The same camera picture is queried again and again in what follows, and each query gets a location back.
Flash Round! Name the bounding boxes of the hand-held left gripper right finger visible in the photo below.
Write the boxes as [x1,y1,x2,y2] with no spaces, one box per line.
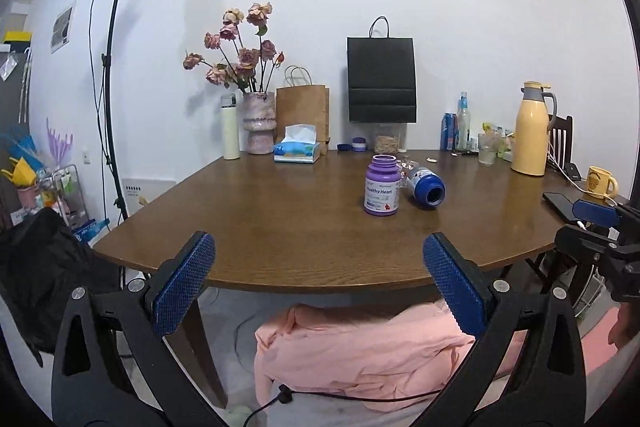
[415,232,587,427]

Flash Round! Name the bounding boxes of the black jacket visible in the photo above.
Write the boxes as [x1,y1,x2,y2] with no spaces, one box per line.
[0,207,123,368]

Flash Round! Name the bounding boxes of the person's right hand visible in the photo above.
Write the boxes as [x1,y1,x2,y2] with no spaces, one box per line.
[609,304,640,352]

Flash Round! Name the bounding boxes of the glass jar of grains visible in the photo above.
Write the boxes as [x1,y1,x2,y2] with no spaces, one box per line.
[372,123,405,154]

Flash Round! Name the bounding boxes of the blue packet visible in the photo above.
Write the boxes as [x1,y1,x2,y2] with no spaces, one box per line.
[72,218,111,248]

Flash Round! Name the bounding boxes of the wooden table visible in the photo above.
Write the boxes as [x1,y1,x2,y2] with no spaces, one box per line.
[92,150,631,410]

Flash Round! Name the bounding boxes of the wall poster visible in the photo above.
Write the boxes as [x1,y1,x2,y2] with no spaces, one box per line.
[50,2,77,54]

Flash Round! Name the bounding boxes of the purple supplement bottle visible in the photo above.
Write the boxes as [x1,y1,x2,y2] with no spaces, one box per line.
[363,154,401,216]

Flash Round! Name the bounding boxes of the clear bottle with blue cap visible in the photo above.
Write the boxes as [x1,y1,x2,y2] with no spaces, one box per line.
[456,92,474,152]

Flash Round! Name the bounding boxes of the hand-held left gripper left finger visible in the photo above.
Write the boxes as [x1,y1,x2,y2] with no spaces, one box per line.
[51,231,236,427]

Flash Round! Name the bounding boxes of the black paper bag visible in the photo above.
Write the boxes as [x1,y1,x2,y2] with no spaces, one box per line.
[347,17,418,124]

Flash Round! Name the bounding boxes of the pink and white vase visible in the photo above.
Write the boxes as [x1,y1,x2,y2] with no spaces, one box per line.
[242,92,277,155]

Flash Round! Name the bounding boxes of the yellow thermos jug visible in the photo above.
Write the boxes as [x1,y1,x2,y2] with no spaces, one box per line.
[510,81,559,176]

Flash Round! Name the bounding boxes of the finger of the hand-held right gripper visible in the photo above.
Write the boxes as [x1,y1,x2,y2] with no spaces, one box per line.
[571,199,622,229]
[554,224,621,264]

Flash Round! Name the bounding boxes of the yellow mug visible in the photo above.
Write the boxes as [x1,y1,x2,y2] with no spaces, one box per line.
[586,166,619,199]

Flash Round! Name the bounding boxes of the white thermos bottle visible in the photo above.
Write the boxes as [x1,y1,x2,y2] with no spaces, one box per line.
[221,93,241,160]

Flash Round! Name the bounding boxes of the purple plastic hangers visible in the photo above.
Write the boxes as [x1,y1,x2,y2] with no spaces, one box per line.
[46,117,74,168]

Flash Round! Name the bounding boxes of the brown paper bag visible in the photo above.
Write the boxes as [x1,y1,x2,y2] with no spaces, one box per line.
[275,66,331,154]

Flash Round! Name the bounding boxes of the metal wire rack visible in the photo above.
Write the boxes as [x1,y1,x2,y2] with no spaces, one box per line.
[35,164,90,238]

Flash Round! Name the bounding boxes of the blue drink can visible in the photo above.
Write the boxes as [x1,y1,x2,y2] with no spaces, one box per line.
[440,112,458,152]

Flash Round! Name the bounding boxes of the black phone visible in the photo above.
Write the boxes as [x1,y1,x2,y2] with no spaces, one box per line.
[542,192,583,223]

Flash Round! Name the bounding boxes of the yellow toy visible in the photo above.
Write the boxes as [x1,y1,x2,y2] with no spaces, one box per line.
[1,156,39,188]

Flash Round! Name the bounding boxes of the dark wooden chair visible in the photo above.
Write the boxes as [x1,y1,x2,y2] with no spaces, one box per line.
[547,114,575,168]

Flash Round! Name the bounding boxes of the black cable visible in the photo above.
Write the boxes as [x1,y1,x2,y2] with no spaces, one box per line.
[244,384,451,427]

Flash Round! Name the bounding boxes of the blue tissue box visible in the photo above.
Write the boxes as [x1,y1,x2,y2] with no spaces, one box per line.
[273,124,321,164]

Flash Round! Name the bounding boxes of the black light stand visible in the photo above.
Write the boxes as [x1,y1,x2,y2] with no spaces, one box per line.
[99,0,132,224]

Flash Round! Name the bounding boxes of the pink cloth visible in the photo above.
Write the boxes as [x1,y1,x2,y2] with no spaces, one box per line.
[254,299,531,414]

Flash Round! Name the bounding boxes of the dried pink rose bouquet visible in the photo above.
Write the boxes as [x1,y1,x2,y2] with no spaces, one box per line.
[182,2,286,96]

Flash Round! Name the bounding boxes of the clear glass cup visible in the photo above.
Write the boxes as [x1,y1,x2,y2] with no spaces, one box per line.
[478,133,498,166]

